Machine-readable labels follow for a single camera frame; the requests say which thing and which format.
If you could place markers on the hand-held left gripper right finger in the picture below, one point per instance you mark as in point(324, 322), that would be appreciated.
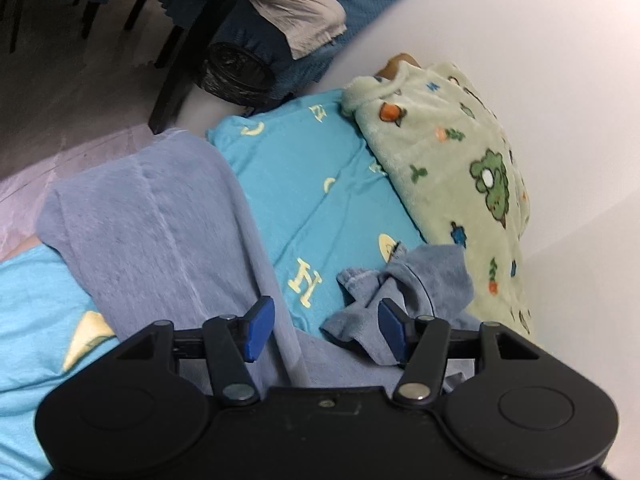
point(392, 330)

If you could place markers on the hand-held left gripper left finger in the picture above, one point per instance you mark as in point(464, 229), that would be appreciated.
point(257, 330)

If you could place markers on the light blue denim pants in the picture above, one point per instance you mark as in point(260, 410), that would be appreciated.
point(150, 235)

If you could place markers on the teal printed bed sheet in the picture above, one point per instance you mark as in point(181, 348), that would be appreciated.
point(300, 185)

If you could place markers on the green printed fleece blanket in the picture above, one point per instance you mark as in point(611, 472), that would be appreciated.
point(450, 175)

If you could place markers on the black trash bin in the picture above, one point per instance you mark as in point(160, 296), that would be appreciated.
point(235, 72)

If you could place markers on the brown pillow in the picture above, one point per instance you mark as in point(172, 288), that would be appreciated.
point(397, 65)

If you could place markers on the black desk leg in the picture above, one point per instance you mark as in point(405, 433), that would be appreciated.
point(200, 50)

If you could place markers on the beige cloth on chair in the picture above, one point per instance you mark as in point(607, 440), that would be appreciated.
point(300, 10)

